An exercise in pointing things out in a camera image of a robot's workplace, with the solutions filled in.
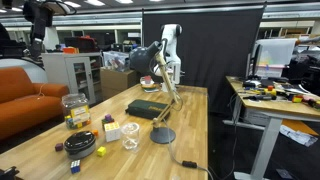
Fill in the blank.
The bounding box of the clear plastic storage bin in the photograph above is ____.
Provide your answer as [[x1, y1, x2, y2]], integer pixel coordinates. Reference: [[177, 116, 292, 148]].
[[102, 50, 132, 73]]

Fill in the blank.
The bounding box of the dark green flat case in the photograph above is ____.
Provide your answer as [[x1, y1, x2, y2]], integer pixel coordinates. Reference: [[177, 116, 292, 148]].
[[125, 99, 171, 121]]

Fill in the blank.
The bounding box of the white crumpled paper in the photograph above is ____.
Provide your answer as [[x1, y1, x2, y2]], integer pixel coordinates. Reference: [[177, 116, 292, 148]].
[[279, 124, 319, 148]]

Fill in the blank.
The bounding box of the orange sofa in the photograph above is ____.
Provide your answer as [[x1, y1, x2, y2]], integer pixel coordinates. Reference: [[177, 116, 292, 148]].
[[0, 66, 70, 141]]

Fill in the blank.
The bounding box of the clear jar of coloured blocks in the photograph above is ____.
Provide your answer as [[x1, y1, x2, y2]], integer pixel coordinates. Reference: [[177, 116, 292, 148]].
[[61, 92, 92, 130]]

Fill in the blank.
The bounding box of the grey lamp power cable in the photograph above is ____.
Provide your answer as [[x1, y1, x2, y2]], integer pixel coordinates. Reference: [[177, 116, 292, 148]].
[[162, 118, 214, 180]]

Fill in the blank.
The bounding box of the white glass-door cabinet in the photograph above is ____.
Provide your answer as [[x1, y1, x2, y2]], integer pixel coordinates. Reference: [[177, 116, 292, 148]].
[[41, 52, 103, 106]]

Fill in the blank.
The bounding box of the computer monitor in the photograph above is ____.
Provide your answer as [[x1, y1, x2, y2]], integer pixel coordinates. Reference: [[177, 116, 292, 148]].
[[246, 38, 298, 80]]

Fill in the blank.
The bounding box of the small black Rubik's cube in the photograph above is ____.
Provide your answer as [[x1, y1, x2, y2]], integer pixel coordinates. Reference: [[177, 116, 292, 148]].
[[70, 159, 82, 175]]

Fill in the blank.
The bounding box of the black backdrop curtain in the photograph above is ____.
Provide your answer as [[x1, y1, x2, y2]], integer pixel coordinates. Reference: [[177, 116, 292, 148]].
[[141, 7, 266, 116]]

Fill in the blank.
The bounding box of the yellow red toy block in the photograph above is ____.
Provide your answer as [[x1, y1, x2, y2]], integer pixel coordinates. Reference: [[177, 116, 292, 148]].
[[264, 85, 278, 98]]

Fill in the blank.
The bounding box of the black hand tool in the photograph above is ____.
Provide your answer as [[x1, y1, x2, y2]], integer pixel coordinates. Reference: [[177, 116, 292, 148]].
[[242, 94, 278, 102]]

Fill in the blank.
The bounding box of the wooden desk lamp grey head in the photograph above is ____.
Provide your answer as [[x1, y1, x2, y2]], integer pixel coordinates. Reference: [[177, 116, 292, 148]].
[[129, 40, 184, 145]]

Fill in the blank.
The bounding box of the large white puzzle cube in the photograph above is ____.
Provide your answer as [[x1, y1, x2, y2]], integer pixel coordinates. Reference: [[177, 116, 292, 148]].
[[103, 121, 121, 143]]

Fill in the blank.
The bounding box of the black clamp device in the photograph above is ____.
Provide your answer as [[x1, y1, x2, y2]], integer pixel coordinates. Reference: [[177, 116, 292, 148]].
[[0, 165, 20, 180]]

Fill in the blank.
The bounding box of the orange box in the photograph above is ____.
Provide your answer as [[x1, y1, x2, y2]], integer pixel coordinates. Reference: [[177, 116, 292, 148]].
[[62, 46, 80, 55]]

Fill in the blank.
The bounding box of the wooden desk white frame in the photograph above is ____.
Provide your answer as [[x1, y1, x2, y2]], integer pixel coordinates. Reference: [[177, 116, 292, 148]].
[[222, 75, 320, 180]]

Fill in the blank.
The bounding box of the brown cardboard box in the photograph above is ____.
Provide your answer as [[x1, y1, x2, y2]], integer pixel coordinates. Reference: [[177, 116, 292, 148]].
[[100, 67, 141, 101]]

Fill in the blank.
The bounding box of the clear plastic cup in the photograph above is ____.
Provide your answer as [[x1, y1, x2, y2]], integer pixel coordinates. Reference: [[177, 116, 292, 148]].
[[120, 126, 141, 151]]

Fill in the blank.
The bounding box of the colourful flat item stack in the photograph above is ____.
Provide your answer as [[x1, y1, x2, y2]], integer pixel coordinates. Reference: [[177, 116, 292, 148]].
[[140, 82, 161, 94]]

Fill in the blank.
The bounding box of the yellow-green cube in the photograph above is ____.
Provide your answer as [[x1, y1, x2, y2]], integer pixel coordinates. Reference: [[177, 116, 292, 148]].
[[96, 146, 107, 158]]

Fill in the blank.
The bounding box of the round black lidded tin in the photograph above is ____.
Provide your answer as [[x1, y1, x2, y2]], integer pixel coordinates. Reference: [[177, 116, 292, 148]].
[[63, 130, 97, 160]]

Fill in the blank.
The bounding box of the multicolour block puzzle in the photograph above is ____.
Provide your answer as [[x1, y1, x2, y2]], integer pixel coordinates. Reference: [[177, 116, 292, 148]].
[[101, 113, 115, 130]]

